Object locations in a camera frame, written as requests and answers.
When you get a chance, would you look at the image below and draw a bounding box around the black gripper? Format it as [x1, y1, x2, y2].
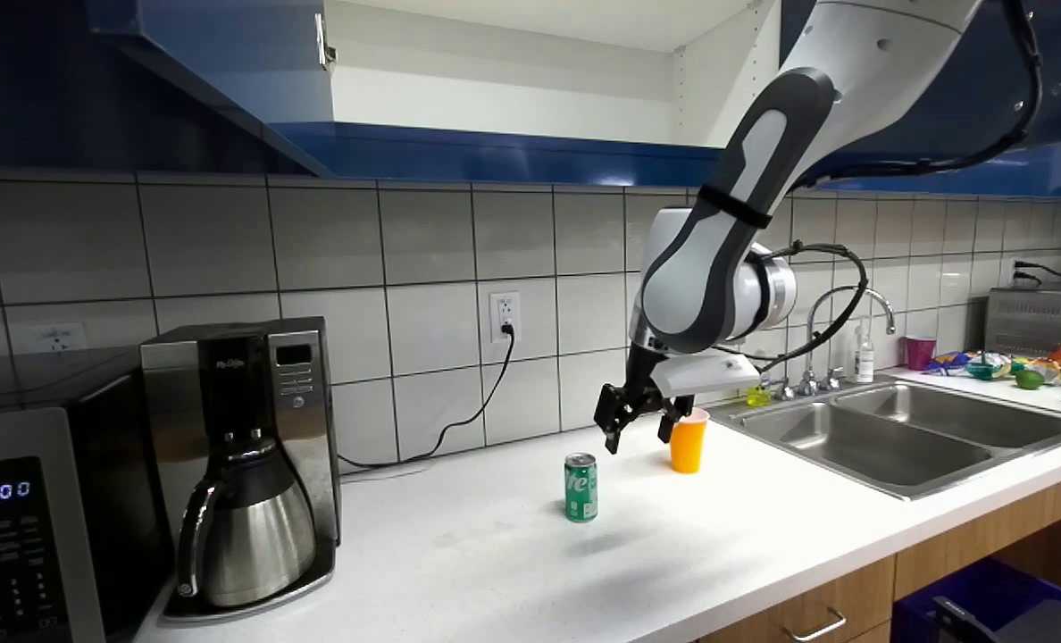
[590, 334, 696, 459]

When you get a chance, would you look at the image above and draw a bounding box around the green soda can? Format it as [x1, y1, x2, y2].
[560, 451, 602, 525]

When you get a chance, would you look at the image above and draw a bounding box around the blue upper cabinet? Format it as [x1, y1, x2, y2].
[269, 0, 796, 194]

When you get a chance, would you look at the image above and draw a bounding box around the wooden base cabinet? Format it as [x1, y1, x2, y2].
[694, 465, 1061, 643]

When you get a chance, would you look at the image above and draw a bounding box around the silver cabinet hinge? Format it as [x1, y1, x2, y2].
[306, 5, 338, 72]

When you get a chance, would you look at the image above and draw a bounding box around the orange plastic cup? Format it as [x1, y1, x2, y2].
[665, 407, 714, 478]

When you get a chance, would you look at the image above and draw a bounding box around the yellow green dish bottle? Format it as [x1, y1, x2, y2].
[735, 379, 778, 410]

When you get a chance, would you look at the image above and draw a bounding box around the clear soap bottle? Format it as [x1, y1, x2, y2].
[851, 321, 882, 388]

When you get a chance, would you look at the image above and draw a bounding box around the stainless steel sink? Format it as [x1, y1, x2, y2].
[709, 376, 1061, 502]

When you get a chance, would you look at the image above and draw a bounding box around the chrome curved faucet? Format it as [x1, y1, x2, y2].
[776, 278, 903, 400]

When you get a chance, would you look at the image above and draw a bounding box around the purple cup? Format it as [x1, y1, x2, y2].
[894, 332, 938, 376]

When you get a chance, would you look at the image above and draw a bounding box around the steel black coffee maker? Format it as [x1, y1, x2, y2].
[134, 313, 345, 626]

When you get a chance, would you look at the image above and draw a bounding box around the colourful dish clutter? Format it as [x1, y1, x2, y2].
[934, 347, 1061, 394]

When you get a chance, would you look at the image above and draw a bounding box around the blue plastic bin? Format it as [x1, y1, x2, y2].
[890, 555, 1061, 643]

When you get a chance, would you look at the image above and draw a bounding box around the steel countertop appliance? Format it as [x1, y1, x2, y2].
[979, 280, 1061, 355]

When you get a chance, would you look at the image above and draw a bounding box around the steel coffee carafe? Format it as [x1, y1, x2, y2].
[171, 425, 320, 614]

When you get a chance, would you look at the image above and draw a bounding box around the black steel microwave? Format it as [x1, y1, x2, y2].
[0, 347, 179, 643]

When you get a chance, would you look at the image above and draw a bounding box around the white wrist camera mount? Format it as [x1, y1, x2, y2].
[650, 347, 766, 407]

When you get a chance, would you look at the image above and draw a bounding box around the black power cord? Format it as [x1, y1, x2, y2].
[335, 321, 521, 476]

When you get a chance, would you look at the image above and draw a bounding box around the white wall outlet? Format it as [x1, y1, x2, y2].
[35, 321, 88, 361]
[484, 285, 529, 353]

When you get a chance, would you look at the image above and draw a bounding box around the silver drawer handle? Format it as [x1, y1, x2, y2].
[785, 607, 853, 643]

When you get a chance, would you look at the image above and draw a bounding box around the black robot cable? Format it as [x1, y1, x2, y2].
[771, 0, 1052, 376]

